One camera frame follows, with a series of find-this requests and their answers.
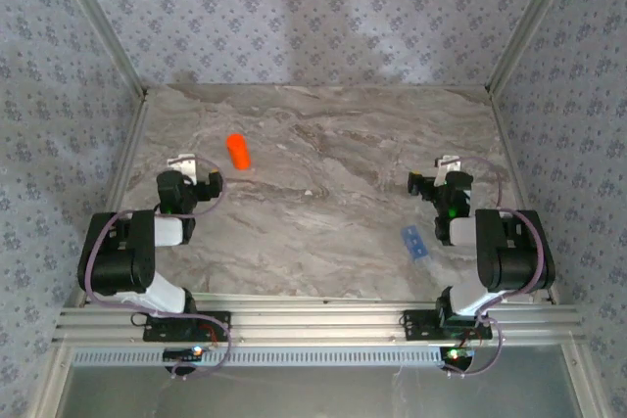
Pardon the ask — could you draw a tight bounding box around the orange pill bottle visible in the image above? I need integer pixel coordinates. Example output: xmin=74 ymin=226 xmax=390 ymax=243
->
xmin=225 ymin=133 xmax=253 ymax=171

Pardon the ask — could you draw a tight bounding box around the right controller board with LED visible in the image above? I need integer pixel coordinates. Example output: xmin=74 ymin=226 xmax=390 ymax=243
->
xmin=439 ymin=346 xmax=475 ymax=373

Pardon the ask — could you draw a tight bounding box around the controller board with led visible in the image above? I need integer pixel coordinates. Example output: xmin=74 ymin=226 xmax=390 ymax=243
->
xmin=163 ymin=346 xmax=205 ymax=361
xmin=439 ymin=346 xmax=475 ymax=373

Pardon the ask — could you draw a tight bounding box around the left controller board with LED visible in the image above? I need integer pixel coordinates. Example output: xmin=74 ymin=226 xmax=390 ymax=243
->
xmin=163 ymin=346 xmax=205 ymax=361

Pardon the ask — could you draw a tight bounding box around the grey metal panel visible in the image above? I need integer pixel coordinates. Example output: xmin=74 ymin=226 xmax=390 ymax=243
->
xmin=58 ymin=345 xmax=584 ymax=418

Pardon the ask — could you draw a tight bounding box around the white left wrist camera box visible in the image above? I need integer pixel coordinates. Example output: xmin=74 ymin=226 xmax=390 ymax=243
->
xmin=166 ymin=154 xmax=198 ymax=183

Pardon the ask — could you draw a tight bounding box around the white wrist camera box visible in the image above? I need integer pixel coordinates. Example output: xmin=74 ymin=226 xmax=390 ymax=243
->
xmin=435 ymin=155 xmax=462 ymax=184
xmin=166 ymin=154 xmax=198 ymax=183

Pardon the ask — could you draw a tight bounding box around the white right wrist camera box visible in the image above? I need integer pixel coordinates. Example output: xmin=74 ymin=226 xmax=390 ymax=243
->
xmin=435 ymin=155 xmax=462 ymax=184

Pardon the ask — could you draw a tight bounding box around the aluminium table side rail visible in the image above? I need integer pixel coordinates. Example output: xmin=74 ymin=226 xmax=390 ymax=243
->
xmin=68 ymin=92 xmax=151 ymax=306
xmin=489 ymin=92 xmax=559 ymax=304

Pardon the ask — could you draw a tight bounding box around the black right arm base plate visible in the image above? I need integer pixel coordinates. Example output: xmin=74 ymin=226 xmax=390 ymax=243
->
xmin=402 ymin=308 xmax=493 ymax=341

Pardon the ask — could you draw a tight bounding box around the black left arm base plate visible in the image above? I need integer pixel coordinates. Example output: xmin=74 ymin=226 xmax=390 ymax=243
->
xmin=142 ymin=310 xmax=232 ymax=343

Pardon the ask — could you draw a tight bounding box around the aluminium mounting rail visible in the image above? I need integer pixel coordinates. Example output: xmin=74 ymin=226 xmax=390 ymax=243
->
xmin=51 ymin=293 xmax=587 ymax=344

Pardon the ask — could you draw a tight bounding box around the aluminium frame post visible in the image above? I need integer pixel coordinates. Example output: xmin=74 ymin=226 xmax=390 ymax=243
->
xmin=484 ymin=0 xmax=584 ymax=94
xmin=48 ymin=0 xmax=149 ymax=96

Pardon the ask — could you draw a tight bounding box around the grey slotted cable duct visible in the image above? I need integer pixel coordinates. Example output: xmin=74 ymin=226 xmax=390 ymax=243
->
xmin=71 ymin=345 xmax=445 ymax=368

